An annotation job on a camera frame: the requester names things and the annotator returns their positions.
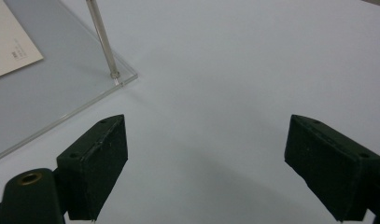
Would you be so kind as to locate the white table sheet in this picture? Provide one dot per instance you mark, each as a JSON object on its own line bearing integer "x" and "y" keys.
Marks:
{"x": 225, "y": 77}

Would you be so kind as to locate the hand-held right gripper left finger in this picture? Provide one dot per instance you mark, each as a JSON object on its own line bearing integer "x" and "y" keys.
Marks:
{"x": 94, "y": 168}

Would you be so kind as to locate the clear acrylic display stand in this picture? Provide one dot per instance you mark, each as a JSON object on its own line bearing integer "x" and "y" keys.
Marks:
{"x": 63, "y": 90}

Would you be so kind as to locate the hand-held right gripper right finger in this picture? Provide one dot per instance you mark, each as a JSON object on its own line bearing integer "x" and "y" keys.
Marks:
{"x": 330, "y": 168}

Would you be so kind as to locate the clear plastic tray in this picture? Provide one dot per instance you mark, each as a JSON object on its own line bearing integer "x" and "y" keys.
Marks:
{"x": 7, "y": 46}

